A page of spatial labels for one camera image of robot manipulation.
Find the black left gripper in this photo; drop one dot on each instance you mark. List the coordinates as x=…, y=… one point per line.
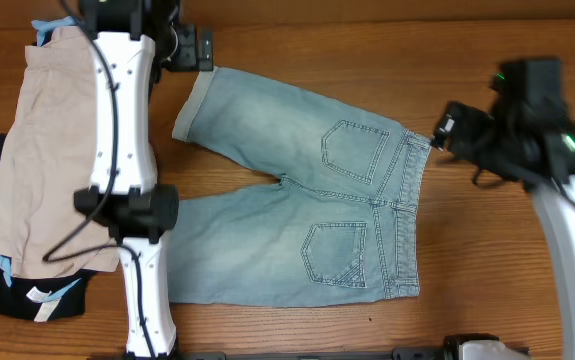
x=190, y=58

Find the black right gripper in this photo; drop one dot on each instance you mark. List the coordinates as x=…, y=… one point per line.
x=470, y=121

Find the light blue denim shorts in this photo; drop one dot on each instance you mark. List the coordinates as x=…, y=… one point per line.
x=337, y=226

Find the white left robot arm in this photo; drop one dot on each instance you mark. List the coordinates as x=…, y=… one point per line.
x=132, y=42

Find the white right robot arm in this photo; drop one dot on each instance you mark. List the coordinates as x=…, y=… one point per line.
x=528, y=137

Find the beige shorts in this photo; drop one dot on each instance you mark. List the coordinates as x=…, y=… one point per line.
x=47, y=155

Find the black garment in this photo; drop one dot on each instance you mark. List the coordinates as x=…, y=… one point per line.
x=13, y=306

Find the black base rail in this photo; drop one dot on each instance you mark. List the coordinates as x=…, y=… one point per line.
x=454, y=347

